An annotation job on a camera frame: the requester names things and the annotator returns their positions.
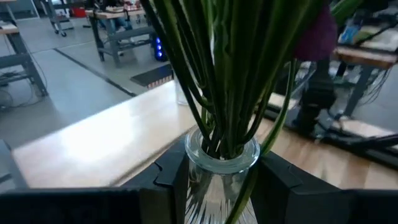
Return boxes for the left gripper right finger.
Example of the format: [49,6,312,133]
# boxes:
[251,151,343,224]

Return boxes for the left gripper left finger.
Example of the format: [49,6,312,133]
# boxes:
[123,136,190,224]

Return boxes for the clear glass vase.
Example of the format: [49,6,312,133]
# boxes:
[174,74,191,106]
[183,127,261,224]

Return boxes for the blue flower bunch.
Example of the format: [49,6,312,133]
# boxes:
[139,0,312,159]

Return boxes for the purple flower bunch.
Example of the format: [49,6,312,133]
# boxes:
[225,0,339,224]

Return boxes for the black mat orange-striped edge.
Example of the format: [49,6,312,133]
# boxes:
[130,63,175,90]

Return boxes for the black computer tower with LEDs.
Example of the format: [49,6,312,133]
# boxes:
[150,34,169,63]

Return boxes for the wooden table grey legs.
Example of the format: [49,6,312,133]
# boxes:
[0,23,50,98]
[85,6,157,68]

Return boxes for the neighbouring wooden workstation table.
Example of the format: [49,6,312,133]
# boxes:
[333,18,398,116]

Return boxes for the red storage bin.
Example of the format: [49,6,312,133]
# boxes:
[70,7,87,19]

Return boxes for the grey wheeled cart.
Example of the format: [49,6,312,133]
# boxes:
[43,0,76,37]

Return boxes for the wooden shelf black frame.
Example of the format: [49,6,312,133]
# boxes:
[12,79,201,189]

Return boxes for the black metal table frame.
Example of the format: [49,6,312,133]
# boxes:
[264,99,398,170]

